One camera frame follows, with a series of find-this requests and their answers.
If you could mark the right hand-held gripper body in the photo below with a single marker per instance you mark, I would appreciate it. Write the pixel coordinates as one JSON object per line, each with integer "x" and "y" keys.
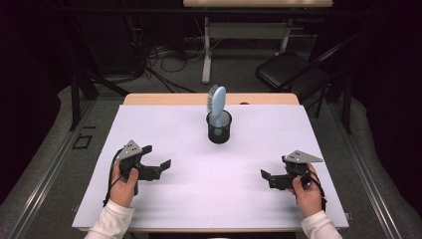
{"x": 302, "y": 157}

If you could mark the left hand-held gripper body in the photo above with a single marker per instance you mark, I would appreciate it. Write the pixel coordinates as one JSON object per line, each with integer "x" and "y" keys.
{"x": 130, "y": 151}

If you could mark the black mesh cup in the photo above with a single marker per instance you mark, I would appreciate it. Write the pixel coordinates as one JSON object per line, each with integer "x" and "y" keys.
{"x": 219, "y": 137}

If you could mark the light blue hairbrush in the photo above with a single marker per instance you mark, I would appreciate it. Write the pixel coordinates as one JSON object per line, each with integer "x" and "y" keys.
{"x": 219, "y": 99}

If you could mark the person's right hand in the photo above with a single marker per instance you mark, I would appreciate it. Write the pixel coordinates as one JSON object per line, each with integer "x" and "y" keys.
{"x": 308, "y": 199}

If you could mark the person's left hand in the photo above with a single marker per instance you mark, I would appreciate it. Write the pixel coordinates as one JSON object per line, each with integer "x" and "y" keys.
{"x": 122, "y": 192}

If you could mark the light wooden table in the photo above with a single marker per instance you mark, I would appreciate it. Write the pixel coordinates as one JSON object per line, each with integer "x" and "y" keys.
{"x": 149, "y": 99}

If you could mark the white table mat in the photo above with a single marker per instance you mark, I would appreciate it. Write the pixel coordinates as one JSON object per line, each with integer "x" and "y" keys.
{"x": 205, "y": 199}

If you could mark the black metal stand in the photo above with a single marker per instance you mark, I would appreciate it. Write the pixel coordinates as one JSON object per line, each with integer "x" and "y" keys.
{"x": 75, "y": 99}

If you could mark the black folding chair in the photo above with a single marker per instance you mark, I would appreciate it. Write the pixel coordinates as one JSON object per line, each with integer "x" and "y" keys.
{"x": 285, "y": 69}

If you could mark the white-legged desk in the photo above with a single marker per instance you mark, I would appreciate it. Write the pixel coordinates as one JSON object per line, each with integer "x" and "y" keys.
{"x": 206, "y": 66}

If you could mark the metal floor rail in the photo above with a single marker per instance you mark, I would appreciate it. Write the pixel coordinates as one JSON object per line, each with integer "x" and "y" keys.
{"x": 363, "y": 169}
{"x": 50, "y": 169}

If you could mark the black horizontal frame bar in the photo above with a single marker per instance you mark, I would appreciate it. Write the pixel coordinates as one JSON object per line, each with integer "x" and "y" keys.
{"x": 132, "y": 11}

